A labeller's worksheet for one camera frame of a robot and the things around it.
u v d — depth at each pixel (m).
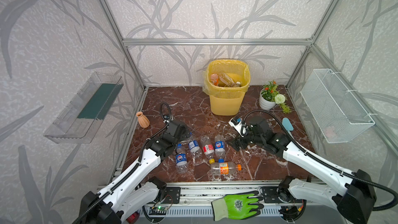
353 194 0.38
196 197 0.75
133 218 0.65
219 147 0.85
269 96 1.01
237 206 0.70
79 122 0.63
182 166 0.80
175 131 0.59
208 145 0.84
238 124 0.66
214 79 0.97
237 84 1.02
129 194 0.43
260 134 0.59
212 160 0.82
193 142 0.86
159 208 0.71
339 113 0.63
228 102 1.01
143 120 0.92
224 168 0.77
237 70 0.97
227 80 1.01
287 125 0.99
